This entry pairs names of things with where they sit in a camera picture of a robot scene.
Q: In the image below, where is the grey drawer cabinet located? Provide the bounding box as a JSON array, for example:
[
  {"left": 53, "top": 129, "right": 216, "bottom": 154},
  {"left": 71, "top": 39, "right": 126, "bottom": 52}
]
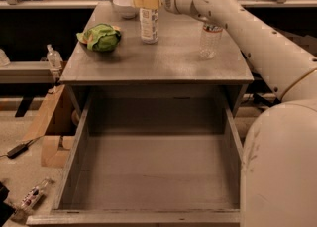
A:
[{"left": 61, "top": 2, "right": 253, "bottom": 109}]

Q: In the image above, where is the green crumpled chip bag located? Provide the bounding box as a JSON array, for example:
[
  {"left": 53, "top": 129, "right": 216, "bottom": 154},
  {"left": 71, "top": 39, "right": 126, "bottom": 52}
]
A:
[{"left": 76, "top": 24, "right": 121, "bottom": 52}]

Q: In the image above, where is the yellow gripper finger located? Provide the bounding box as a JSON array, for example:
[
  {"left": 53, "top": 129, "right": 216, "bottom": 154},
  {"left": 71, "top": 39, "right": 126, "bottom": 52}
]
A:
[{"left": 133, "top": 0, "right": 162, "bottom": 10}]

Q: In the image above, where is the grey bench left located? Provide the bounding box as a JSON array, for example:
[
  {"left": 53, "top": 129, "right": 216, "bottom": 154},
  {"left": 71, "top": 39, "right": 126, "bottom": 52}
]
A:
[{"left": 0, "top": 61, "right": 60, "bottom": 84}]

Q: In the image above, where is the white ceramic bowl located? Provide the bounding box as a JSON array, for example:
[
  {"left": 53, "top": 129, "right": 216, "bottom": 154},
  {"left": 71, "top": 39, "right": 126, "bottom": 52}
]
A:
[{"left": 113, "top": 0, "right": 139, "bottom": 19}]

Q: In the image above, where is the black power adapter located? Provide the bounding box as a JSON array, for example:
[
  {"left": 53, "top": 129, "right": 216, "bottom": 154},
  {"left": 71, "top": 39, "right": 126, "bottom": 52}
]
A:
[{"left": 7, "top": 144, "right": 28, "bottom": 159}]

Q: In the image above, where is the cardboard box left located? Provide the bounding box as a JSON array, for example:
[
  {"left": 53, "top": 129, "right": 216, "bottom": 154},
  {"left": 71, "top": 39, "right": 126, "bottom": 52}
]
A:
[{"left": 23, "top": 85, "right": 75, "bottom": 168}]

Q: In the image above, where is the open grey top drawer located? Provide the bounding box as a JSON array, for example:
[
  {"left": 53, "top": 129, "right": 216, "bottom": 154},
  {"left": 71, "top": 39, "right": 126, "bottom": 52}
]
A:
[{"left": 27, "top": 96, "right": 241, "bottom": 227}]

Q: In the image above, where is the clear water bottle red label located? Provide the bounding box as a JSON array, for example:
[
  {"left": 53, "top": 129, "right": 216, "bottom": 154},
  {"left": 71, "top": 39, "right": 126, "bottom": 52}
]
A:
[{"left": 199, "top": 23, "right": 223, "bottom": 59}]

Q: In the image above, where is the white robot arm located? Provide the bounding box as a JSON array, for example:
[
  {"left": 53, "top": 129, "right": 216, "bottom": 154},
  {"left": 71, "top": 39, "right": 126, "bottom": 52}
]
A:
[{"left": 132, "top": 0, "right": 317, "bottom": 227}]

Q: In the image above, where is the blue labelled plastic bottle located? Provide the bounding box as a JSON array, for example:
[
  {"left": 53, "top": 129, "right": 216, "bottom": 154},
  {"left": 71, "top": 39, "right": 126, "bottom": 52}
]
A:
[{"left": 140, "top": 8, "right": 159, "bottom": 44}]

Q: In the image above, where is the bottle lying on floor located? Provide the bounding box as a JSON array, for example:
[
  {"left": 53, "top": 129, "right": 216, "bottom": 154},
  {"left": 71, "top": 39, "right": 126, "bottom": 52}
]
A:
[{"left": 14, "top": 177, "right": 54, "bottom": 219}]

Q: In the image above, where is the small clear bottle left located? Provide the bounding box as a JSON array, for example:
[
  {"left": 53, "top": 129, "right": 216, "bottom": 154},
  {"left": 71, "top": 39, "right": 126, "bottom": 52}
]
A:
[{"left": 47, "top": 44, "right": 62, "bottom": 70}]

